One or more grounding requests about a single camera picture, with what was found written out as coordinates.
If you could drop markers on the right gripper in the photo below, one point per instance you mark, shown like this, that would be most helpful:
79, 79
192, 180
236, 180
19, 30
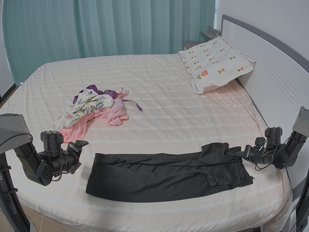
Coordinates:
254, 155

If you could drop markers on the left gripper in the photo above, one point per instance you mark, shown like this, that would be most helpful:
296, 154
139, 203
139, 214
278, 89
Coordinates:
70, 162

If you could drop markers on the black trousers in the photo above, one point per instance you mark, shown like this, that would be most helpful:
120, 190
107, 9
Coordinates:
157, 175

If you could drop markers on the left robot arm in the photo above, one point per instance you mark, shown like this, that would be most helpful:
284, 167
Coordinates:
31, 163

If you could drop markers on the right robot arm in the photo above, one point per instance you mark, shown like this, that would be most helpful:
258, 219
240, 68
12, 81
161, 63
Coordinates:
297, 139

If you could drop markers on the pile of clothes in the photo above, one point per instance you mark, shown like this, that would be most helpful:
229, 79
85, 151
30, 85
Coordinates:
96, 105

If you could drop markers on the bed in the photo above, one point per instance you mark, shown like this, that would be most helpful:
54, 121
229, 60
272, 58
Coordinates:
183, 119

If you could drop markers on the white printed pillow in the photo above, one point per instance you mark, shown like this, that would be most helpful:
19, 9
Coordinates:
214, 61

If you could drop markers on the grey bedside table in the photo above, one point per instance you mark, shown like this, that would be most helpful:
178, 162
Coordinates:
193, 44

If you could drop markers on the blue-green curtain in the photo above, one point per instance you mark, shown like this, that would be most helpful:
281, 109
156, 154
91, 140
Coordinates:
108, 20

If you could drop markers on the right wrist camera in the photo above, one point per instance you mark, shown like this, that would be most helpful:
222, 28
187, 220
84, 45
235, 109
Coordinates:
260, 142

